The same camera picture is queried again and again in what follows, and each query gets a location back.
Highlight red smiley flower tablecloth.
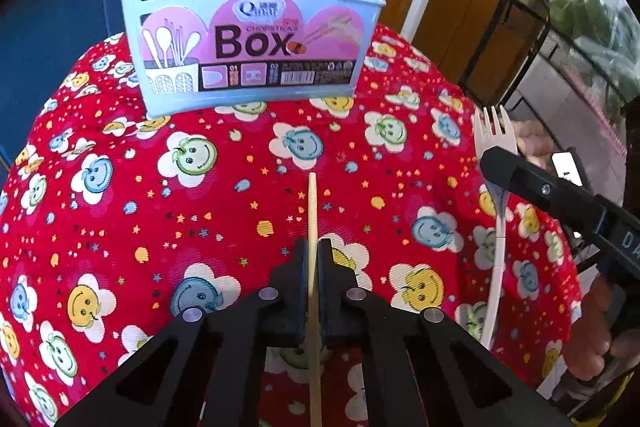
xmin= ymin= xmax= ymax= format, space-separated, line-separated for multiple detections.
xmin=0 ymin=24 xmax=584 ymax=427

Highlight green vegetables in bag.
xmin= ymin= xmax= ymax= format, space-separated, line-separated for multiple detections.
xmin=549 ymin=0 xmax=639 ymax=102

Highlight black wire rack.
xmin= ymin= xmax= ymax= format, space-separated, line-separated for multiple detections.
xmin=459 ymin=0 xmax=639 ymax=105

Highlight blue utensil holder box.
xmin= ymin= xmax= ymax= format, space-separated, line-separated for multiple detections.
xmin=122 ymin=0 xmax=384 ymax=117

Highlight white plastic fork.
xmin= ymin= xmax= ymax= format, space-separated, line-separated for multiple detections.
xmin=472 ymin=105 xmax=518 ymax=349

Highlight blue lower kitchen cabinets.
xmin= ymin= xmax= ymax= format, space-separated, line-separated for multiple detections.
xmin=1 ymin=0 xmax=125 ymax=164

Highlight right hand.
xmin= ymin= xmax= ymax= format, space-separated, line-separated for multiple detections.
xmin=563 ymin=275 xmax=639 ymax=381

